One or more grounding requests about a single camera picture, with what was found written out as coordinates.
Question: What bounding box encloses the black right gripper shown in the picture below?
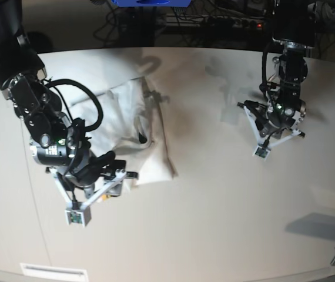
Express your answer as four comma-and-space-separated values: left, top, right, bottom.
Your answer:
59, 151, 126, 200

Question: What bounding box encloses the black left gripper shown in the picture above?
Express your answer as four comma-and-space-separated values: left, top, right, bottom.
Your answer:
260, 113, 293, 137

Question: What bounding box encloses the white printed T-shirt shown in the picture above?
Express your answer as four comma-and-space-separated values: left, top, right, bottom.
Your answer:
64, 76, 180, 193

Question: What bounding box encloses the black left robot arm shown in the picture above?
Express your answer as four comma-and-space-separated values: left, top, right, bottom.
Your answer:
258, 1, 315, 137

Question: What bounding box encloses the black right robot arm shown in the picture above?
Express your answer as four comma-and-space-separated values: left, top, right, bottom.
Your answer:
0, 1, 127, 200

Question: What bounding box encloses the white paper label sheet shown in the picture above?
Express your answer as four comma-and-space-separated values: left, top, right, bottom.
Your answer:
20, 263, 89, 281

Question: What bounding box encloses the blue box at top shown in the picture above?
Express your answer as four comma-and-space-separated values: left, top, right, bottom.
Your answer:
112, 0, 191, 8

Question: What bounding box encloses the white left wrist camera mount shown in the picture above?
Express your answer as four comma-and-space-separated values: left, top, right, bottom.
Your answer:
237, 103, 306, 160

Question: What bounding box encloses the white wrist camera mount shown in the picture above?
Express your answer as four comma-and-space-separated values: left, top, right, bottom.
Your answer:
49, 167, 139, 227
237, 103, 306, 160

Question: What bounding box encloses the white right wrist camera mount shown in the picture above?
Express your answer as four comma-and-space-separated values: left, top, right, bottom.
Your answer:
49, 167, 139, 227

